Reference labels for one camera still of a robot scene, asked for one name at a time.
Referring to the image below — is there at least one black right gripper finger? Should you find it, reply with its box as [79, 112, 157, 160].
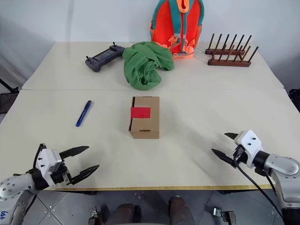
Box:
[224, 132, 240, 142]
[211, 148, 237, 168]

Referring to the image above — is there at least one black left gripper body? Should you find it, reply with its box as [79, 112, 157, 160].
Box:
[52, 161, 75, 186]

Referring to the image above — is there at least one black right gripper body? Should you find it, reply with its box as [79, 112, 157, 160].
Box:
[232, 145, 249, 168]

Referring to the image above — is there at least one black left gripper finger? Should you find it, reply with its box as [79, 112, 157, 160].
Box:
[60, 146, 90, 159]
[70, 164, 100, 185]

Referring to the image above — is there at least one blue pen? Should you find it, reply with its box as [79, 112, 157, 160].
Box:
[75, 100, 92, 128]

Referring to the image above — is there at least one brown cardboard box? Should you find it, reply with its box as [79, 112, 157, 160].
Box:
[127, 96, 161, 140]

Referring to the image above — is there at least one dark rounded shape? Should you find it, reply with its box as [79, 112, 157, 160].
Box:
[110, 203, 141, 225]
[169, 195, 195, 225]

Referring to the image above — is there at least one dark wooden peg rack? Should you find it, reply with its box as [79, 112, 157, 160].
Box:
[205, 33, 259, 68]

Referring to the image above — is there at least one black object beside table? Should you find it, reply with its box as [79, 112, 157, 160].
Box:
[289, 88, 300, 104]

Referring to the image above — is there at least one red tape strip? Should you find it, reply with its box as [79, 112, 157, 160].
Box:
[130, 106, 151, 119]

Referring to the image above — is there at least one black stand pole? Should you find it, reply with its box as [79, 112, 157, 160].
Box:
[0, 78, 19, 94]

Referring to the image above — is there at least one dark grey handheld controller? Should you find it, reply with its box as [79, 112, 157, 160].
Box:
[85, 42, 126, 73]

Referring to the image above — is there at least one green cloth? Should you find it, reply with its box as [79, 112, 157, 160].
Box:
[122, 41, 175, 91]

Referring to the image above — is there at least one orange and teal backpack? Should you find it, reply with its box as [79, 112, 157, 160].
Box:
[149, 0, 206, 59]

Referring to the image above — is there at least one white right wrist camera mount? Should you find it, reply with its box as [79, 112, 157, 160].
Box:
[234, 130, 263, 168]

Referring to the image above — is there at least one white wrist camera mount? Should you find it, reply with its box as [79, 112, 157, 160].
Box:
[234, 130, 263, 168]
[36, 149, 63, 187]

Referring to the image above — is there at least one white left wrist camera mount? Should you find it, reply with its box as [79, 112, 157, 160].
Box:
[36, 149, 63, 187]

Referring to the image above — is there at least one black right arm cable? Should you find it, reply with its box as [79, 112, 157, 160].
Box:
[233, 145, 285, 225]

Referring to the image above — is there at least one metal caster bracket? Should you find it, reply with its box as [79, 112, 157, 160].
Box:
[88, 206, 104, 225]
[213, 207, 236, 223]

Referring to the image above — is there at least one black stand base plate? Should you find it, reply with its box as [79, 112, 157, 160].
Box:
[0, 92, 18, 114]

